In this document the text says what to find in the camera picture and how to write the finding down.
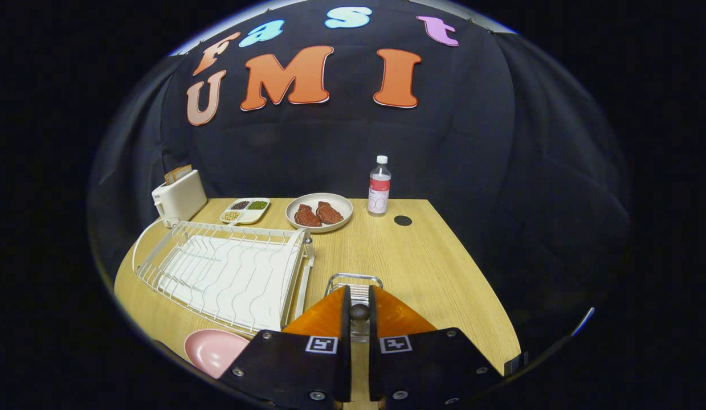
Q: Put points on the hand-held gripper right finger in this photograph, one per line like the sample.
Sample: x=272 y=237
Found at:
x=373 y=353

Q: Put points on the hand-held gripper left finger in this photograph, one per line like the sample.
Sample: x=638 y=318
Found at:
x=346 y=341

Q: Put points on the silver metal spoon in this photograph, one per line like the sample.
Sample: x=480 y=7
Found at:
x=359 y=312

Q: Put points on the pink plate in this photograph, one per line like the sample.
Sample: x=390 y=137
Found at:
x=213 y=350

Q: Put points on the beige plate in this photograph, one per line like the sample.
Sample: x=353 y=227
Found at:
x=341 y=205

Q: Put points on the red-brown steak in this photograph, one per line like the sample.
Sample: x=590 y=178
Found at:
x=307 y=216
x=329 y=213

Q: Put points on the round black table grommet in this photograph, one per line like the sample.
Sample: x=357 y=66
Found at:
x=403 y=220

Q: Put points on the clear bottle with red label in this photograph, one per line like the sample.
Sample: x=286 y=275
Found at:
x=379 y=191

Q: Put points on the white divided tray with beans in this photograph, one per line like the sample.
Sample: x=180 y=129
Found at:
x=251 y=215

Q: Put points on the cream white toaster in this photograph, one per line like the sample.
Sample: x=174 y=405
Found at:
x=182 y=199

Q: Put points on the brown toast slice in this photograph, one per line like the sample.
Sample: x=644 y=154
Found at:
x=184 y=171
x=171 y=176

